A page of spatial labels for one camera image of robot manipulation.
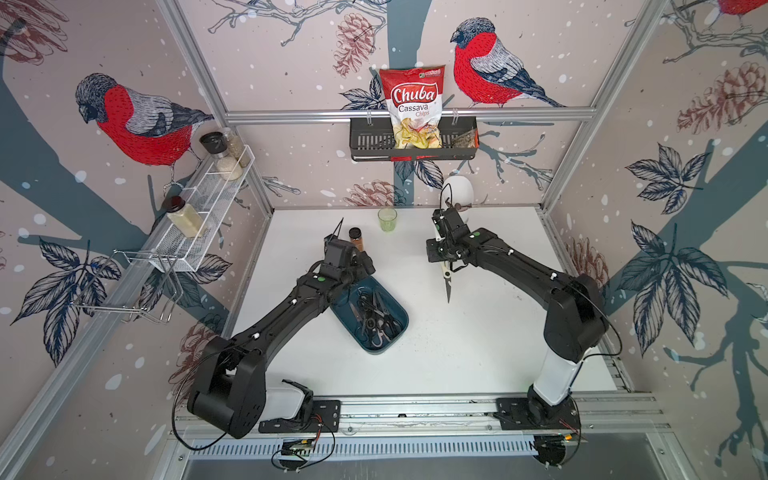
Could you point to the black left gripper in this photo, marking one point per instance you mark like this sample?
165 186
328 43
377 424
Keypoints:
367 263

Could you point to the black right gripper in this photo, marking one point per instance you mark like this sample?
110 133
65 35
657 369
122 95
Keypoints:
429 253

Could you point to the cream handled scissors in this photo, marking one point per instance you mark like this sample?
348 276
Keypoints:
447 278

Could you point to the black scissors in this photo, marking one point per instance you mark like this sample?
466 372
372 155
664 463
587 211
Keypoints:
364 304
386 320

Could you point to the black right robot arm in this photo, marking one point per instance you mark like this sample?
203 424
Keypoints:
574 321

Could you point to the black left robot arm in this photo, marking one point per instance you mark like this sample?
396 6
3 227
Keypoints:
229 389

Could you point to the teal storage tray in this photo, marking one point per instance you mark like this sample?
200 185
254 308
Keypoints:
343 313

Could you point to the white utensil holder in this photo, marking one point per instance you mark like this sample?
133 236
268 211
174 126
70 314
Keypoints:
457 192

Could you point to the green glass cup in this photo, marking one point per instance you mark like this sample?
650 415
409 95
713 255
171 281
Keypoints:
387 217

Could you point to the red Chuba chips bag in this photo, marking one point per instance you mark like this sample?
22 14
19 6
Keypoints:
414 101

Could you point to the small spice jar behind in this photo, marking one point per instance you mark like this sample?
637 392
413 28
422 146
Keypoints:
235 146

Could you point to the yellow spice jar red lid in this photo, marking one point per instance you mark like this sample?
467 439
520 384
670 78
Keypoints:
186 219

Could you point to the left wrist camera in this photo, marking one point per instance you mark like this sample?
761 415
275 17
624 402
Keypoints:
338 257

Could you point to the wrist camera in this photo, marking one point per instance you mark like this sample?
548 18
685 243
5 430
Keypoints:
448 222
338 257

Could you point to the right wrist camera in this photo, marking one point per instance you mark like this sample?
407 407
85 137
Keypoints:
448 222

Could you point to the black wall basket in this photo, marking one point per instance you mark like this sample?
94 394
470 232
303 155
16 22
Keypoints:
374 140

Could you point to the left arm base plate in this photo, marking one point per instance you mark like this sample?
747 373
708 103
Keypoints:
322 414

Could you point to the white wire wall shelf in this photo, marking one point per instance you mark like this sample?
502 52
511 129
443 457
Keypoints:
210 193

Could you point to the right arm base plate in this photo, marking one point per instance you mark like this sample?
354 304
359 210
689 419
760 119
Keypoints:
518 413

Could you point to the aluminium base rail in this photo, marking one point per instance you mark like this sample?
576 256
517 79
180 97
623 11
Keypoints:
438 426

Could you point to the aluminium frame post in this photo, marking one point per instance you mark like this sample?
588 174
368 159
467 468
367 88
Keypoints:
200 71

